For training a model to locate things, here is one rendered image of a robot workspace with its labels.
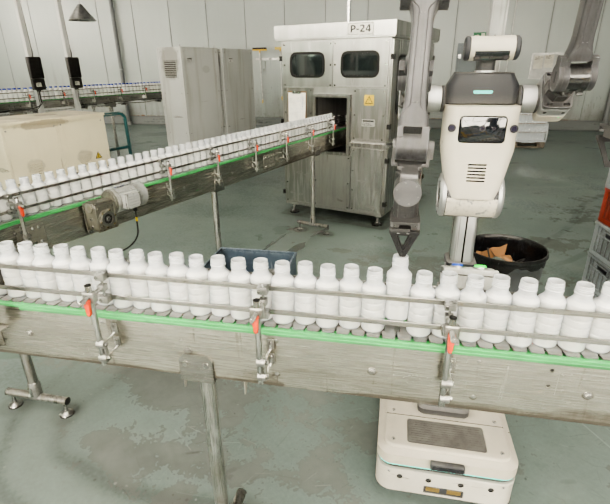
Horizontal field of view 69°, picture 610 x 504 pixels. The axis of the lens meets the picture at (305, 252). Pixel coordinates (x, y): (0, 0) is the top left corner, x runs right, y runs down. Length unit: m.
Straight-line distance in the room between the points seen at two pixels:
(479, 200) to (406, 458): 1.01
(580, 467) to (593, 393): 1.21
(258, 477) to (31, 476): 0.98
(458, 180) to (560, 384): 0.73
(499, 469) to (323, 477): 0.71
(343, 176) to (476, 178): 3.36
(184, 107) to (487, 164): 5.79
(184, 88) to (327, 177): 2.85
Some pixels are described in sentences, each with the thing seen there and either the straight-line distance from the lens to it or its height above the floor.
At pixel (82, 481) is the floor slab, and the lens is 2.34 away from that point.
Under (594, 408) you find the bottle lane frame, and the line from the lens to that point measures 1.31.
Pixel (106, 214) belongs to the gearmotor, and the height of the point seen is 0.94.
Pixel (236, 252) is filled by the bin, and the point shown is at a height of 0.93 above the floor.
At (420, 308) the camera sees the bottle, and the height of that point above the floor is 1.08.
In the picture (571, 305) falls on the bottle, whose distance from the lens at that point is 1.18.
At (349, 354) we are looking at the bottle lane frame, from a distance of 1.16.
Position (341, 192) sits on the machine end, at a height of 0.34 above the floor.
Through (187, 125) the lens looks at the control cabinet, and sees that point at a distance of 7.01.
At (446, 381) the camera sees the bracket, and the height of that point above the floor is 0.94.
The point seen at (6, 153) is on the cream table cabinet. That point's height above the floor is 0.92.
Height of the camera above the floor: 1.62
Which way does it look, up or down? 23 degrees down
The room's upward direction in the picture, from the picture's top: 1 degrees counter-clockwise
